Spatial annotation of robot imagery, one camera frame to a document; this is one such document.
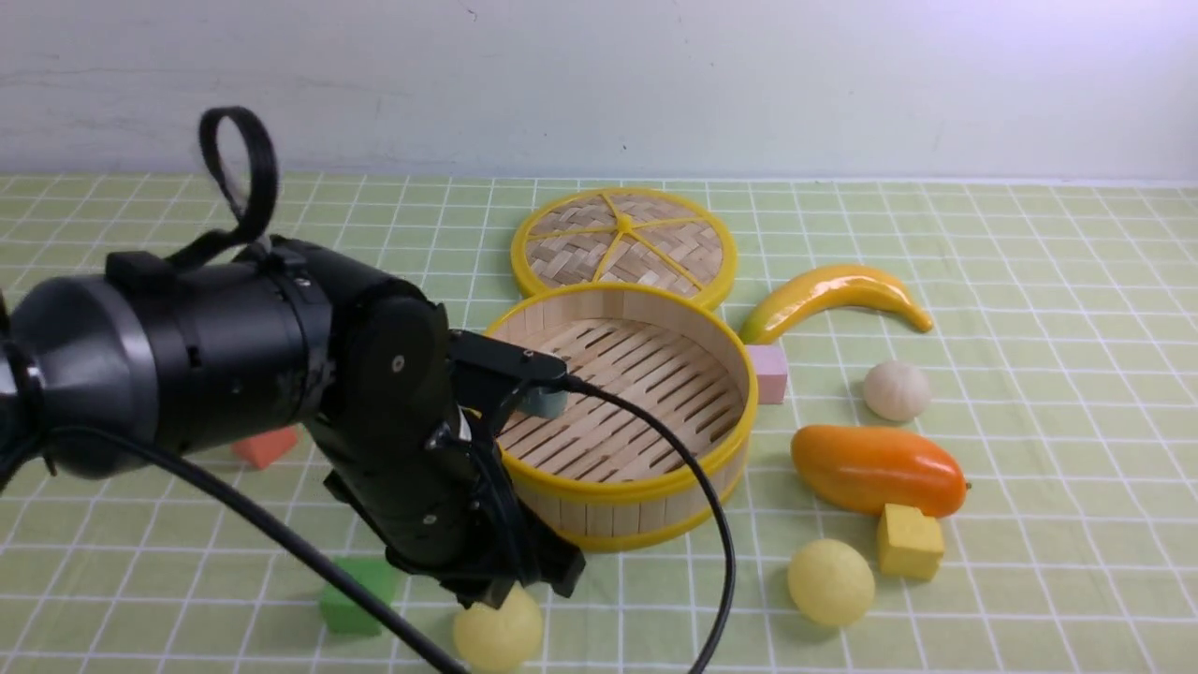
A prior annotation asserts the red cube block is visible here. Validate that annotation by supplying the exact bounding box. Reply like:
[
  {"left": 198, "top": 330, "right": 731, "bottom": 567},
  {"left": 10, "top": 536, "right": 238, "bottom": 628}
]
[{"left": 231, "top": 427, "right": 300, "bottom": 470}]

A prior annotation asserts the pink cube block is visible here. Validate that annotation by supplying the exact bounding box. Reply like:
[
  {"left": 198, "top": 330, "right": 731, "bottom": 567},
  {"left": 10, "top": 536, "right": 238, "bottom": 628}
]
[{"left": 745, "top": 344, "right": 789, "bottom": 405}]

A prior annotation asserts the white bun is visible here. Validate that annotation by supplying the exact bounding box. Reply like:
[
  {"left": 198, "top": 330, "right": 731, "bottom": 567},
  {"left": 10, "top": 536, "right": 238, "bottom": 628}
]
[{"left": 861, "top": 359, "right": 933, "bottom": 423}]

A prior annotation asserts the orange toy mango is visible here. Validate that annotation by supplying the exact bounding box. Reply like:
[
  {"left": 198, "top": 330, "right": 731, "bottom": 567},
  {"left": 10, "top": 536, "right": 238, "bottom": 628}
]
[{"left": 791, "top": 425, "right": 972, "bottom": 518}]

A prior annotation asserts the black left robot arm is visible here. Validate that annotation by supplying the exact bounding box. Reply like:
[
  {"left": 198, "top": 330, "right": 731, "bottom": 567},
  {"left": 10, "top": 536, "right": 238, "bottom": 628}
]
[{"left": 4, "top": 236, "right": 585, "bottom": 607}]

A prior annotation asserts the bamboo steamer tray yellow rim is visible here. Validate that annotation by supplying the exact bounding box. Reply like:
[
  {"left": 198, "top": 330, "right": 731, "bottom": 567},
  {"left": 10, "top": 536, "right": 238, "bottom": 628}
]
[{"left": 488, "top": 283, "right": 758, "bottom": 553}]

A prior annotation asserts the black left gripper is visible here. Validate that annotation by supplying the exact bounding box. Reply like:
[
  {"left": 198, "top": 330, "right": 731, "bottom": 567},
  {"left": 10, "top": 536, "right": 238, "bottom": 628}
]
[{"left": 309, "top": 413, "right": 586, "bottom": 609}]

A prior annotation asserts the yellow bun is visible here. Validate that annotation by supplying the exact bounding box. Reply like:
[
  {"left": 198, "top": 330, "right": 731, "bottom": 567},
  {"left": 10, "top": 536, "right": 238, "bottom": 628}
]
[
  {"left": 452, "top": 585, "right": 545, "bottom": 673},
  {"left": 787, "top": 538, "right": 876, "bottom": 629}
]

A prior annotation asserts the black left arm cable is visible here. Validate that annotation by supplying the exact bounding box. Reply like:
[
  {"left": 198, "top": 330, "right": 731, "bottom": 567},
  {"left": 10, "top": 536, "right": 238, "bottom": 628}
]
[{"left": 0, "top": 107, "right": 738, "bottom": 674}]

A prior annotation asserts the woven bamboo steamer lid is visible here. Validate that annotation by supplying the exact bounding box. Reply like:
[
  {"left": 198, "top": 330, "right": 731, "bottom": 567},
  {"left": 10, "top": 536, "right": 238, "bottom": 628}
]
[{"left": 509, "top": 187, "right": 738, "bottom": 310}]

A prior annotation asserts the yellow toy banana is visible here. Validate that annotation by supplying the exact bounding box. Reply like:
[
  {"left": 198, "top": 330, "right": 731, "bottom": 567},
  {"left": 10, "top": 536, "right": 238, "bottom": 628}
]
[{"left": 738, "top": 265, "right": 934, "bottom": 344}]

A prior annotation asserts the yellow cube block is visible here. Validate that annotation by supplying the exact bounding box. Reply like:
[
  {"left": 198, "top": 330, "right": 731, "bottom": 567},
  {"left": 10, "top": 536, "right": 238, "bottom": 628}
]
[{"left": 877, "top": 504, "right": 945, "bottom": 581}]

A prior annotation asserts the green cube block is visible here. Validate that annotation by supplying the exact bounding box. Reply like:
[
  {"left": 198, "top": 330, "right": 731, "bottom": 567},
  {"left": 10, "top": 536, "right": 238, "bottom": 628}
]
[{"left": 317, "top": 555, "right": 401, "bottom": 637}]

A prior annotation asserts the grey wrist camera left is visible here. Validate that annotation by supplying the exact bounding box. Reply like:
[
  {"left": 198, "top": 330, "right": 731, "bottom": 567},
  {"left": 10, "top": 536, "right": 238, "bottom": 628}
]
[{"left": 447, "top": 330, "right": 570, "bottom": 433}]

